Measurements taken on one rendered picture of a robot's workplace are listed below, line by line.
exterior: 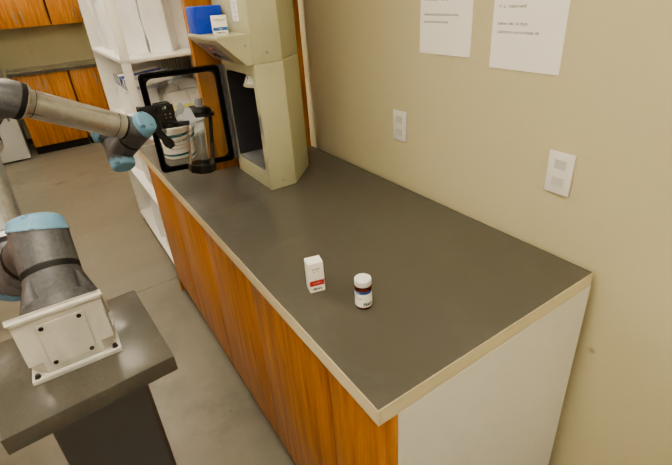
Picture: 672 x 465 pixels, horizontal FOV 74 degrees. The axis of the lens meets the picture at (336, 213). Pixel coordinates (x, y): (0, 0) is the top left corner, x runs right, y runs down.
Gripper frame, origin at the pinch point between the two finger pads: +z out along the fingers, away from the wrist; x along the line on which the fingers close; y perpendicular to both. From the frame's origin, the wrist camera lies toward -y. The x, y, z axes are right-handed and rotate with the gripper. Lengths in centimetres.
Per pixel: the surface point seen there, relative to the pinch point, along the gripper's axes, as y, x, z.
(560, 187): -11, -105, 61
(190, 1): 38.1, 21.9, 11.9
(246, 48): 23.0, -15.1, 16.4
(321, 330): -30, -94, -8
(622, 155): 1, -118, 62
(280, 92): 6.8, -15.0, 27.1
